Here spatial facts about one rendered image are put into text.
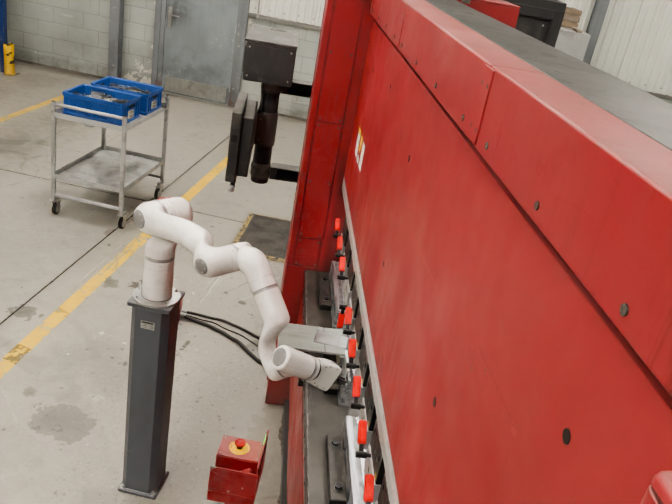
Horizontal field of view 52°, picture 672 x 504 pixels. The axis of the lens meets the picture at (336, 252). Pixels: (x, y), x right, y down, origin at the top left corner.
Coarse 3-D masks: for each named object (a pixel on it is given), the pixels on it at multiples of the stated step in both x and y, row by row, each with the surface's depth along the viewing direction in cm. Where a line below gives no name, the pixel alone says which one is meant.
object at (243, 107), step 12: (240, 96) 364; (240, 108) 342; (252, 108) 357; (240, 120) 335; (252, 120) 339; (240, 132) 338; (252, 132) 342; (240, 144) 343; (252, 144) 372; (228, 156) 343; (240, 156) 346; (228, 168) 345; (240, 168) 349; (228, 180) 348
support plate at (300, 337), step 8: (288, 328) 278; (296, 328) 279; (304, 328) 280; (312, 328) 281; (320, 328) 282; (328, 328) 283; (280, 336) 272; (288, 336) 273; (296, 336) 274; (304, 336) 275; (312, 336) 276; (280, 344) 267; (288, 344) 267; (296, 344) 268; (304, 344) 269; (312, 344) 270; (320, 344) 271; (320, 352) 267; (328, 352) 267; (336, 352) 268; (344, 352) 269
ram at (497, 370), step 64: (384, 64) 252; (384, 128) 232; (448, 128) 147; (384, 192) 215; (448, 192) 140; (384, 256) 201; (448, 256) 134; (512, 256) 100; (384, 320) 188; (448, 320) 128; (512, 320) 97; (576, 320) 78; (384, 384) 177; (448, 384) 122; (512, 384) 94; (576, 384) 76; (640, 384) 64; (384, 448) 167; (448, 448) 118; (512, 448) 91; (576, 448) 74; (640, 448) 62
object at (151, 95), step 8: (96, 80) 580; (104, 80) 592; (112, 80) 602; (120, 80) 601; (128, 80) 600; (112, 88) 569; (120, 88) 581; (128, 88) 592; (136, 88) 590; (144, 88) 600; (152, 88) 599; (160, 88) 592; (144, 96) 567; (152, 96) 578; (160, 96) 596; (144, 104) 571; (152, 104) 583; (160, 104) 600; (144, 112) 573
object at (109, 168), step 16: (96, 112) 524; (160, 112) 590; (112, 128) 526; (128, 128) 531; (80, 160) 594; (96, 160) 603; (112, 160) 610; (128, 160) 616; (144, 160) 623; (160, 160) 628; (64, 176) 549; (80, 176) 564; (96, 176) 570; (112, 176) 576; (128, 176) 582; (144, 176) 585; (160, 176) 631; (160, 192) 632; (112, 208) 553
